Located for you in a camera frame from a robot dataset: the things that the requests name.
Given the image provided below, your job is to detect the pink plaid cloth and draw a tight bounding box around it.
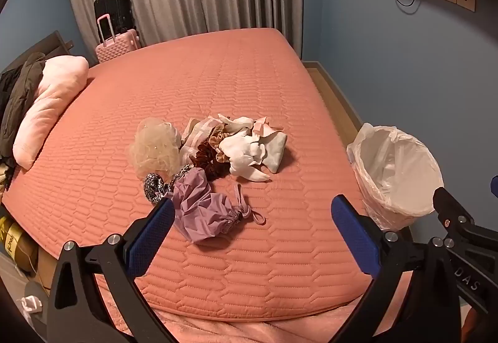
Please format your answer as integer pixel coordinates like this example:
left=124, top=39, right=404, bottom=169
left=180, top=115, right=224, bottom=169

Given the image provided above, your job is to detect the pink plush pillow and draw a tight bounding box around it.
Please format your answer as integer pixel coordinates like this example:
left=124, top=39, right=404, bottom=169
left=12, top=55, right=89, bottom=169

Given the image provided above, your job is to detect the dark wooden headboard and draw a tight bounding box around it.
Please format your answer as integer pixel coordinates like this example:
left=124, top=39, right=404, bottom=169
left=0, top=30, right=74, bottom=75

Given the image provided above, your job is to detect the beige mesh bath pouf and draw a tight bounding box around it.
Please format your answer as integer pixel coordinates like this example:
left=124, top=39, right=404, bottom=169
left=128, top=118, right=183, bottom=180

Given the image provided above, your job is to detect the black hard suitcase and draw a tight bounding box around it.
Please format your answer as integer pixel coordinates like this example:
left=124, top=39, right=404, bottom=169
left=93, top=0, right=131, bottom=44

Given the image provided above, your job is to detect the pink hard suitcase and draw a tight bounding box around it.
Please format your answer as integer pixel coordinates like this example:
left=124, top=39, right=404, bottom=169
left=95, top=14, right=141, bottom=64

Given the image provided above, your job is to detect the light wooden bed frame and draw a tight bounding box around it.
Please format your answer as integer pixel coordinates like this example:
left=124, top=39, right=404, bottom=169
left=301, top=61, right=364, bottom=134

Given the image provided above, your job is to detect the white sock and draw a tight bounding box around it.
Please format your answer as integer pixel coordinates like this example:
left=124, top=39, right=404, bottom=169
left=220, top=133, right=273, bottom=183

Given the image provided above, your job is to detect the dark brown scrunchie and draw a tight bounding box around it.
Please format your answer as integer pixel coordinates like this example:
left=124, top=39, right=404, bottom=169
left=195, top=141, right=230, bottom=178

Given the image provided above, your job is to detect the crumpled white tissue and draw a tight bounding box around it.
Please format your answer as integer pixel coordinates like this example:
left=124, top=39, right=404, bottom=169
left=21, top=295, right=43, bottom=313

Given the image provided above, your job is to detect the leopard print scrunchie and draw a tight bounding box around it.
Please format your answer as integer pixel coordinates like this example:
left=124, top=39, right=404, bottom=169
left=143, top=163, right=193, bottom=206

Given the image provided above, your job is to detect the dark olive jacket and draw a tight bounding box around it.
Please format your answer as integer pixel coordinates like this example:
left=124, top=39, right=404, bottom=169
left=0, top=52, right=47, bottom=169

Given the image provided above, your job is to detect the trash bin with white liner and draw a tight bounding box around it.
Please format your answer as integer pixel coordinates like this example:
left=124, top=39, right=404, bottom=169
left=346, top=122, right=445, bottom=233

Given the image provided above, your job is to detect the purple drawstring pouch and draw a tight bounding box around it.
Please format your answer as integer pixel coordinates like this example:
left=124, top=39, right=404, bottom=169
left=171, top=167, right=267, bottom=244

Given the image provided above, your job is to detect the pink zigzag-edged cloth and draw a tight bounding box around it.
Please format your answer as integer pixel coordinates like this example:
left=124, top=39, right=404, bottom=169
left=251, top=117, right=284, bottom=138

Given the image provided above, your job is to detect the pale grey sock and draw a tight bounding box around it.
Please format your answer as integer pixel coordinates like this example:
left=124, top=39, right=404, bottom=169
left=265, top=132, right=289, bottom=174

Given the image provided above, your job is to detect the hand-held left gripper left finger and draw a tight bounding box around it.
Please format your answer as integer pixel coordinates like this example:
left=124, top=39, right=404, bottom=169
left=47, top=197, right=183, bottom=343

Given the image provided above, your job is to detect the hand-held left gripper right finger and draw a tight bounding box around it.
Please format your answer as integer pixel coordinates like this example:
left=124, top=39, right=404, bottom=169
left=331, top=194, right=462, bottom=343

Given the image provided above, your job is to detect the pink quilted bed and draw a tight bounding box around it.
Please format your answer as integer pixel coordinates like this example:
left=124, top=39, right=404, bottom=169
left=0, top=27, right=413, bottom=343

